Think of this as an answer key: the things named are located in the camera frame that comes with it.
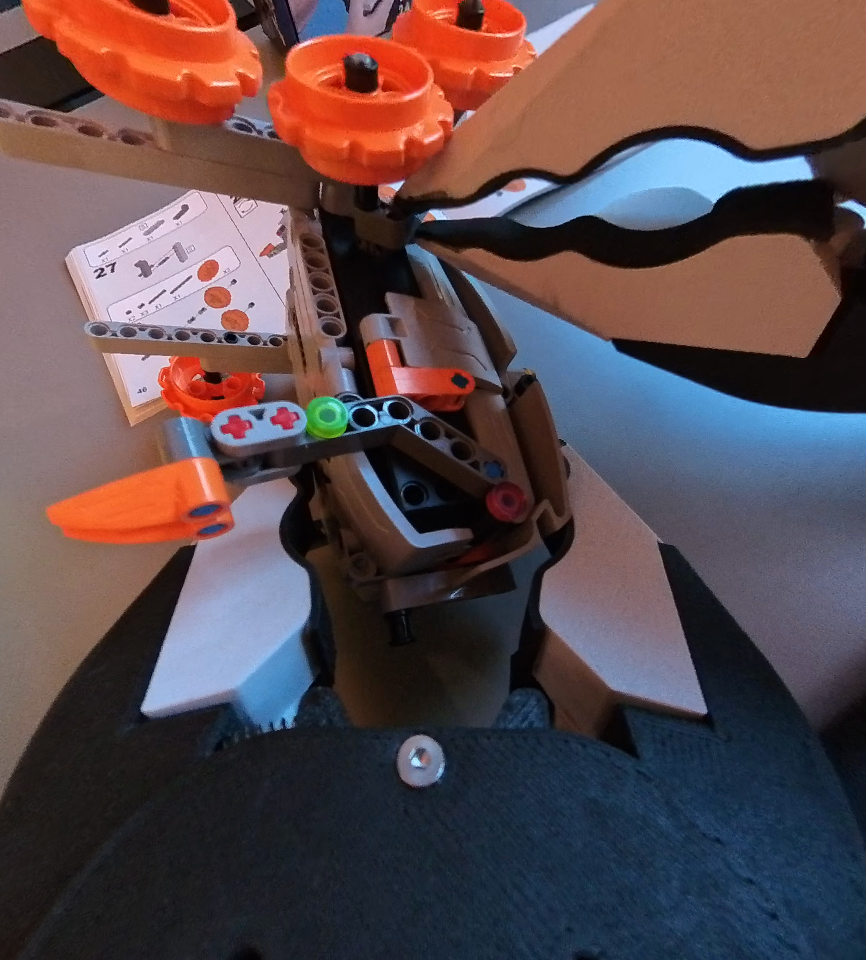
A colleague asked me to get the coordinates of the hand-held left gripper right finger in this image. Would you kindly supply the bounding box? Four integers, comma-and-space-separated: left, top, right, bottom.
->
526, 450, 709, 738

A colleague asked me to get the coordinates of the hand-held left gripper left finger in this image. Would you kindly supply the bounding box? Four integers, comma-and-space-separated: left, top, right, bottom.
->
139, 478, 338, 729

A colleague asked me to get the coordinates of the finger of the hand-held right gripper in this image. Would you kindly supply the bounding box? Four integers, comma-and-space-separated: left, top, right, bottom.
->
410, 178, 865, 360
401, 0, 866, 209

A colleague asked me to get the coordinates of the grey orange brick robot model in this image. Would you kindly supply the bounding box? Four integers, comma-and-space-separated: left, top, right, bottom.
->
0, 0, 577, 646

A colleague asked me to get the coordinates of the open white instruction booklet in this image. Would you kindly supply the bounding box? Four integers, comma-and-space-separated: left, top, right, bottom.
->
65, 0, 599, 427

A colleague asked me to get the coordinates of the blue toy kit box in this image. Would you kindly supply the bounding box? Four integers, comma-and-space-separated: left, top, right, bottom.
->
253, 0, 415, 48

